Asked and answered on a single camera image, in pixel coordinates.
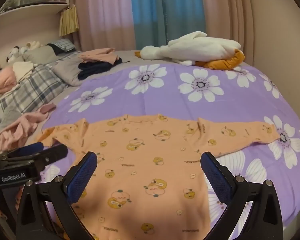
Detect pink crumpled garment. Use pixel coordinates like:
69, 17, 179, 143
0, 112, 53, 152

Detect plaid quilt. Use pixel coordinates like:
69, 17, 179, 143
0, 52, 83, 120

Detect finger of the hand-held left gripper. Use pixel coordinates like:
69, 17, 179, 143
5, 144, 69, 173
0, 142, 45, 161

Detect folded peach clothes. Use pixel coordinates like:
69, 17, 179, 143
80, 47, 119, 64

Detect cream cloth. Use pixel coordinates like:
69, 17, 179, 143
12, 61, 35, 82

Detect orange cartoon print shirt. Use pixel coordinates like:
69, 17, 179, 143
36, 114, 280, 240

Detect yellow hanging cloth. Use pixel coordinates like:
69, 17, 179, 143
59, 4, 79, 37

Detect white goose plush toy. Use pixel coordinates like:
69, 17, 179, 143
135, 31, 245, 70

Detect pink pillow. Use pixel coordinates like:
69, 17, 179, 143
0, 66, 17, 94

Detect mauve cloth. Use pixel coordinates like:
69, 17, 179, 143
38, 103, 57, 115

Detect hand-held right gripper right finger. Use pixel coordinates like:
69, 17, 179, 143
200, 151, 283, 240

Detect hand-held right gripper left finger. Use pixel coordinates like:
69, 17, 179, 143
16, 151, 98, 240

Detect long grey pillow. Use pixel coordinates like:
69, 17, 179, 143
22, 45, 62, 65

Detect small plush toys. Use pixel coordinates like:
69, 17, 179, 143
5, 41, 45, 63

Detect dark navy clothes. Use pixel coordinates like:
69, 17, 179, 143
77, 57, 130, 81

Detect striped pillow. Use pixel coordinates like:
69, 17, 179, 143
45, 39, 77, 55

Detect purple floral blanket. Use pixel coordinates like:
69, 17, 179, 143
39, 64, 300, 240

